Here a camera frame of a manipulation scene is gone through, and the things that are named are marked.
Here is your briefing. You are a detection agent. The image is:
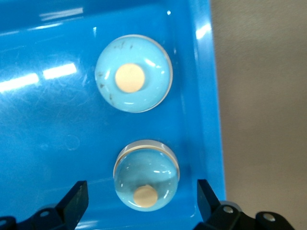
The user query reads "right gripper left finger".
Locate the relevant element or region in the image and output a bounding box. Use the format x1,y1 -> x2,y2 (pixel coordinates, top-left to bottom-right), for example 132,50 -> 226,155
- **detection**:
18,180 -> 89,230

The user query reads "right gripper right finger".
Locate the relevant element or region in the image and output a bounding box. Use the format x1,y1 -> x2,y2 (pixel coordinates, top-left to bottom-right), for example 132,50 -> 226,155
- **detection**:
193,179 -> 259,230

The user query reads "blue dome bell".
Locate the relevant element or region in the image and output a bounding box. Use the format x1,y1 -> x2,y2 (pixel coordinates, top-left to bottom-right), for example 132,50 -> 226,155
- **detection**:
112,139 -> 180,213
94,34 -> 174,114

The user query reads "blue plastic tray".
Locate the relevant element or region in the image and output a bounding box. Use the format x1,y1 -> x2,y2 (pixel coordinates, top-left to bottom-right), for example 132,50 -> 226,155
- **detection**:
0,0 -> 228,230

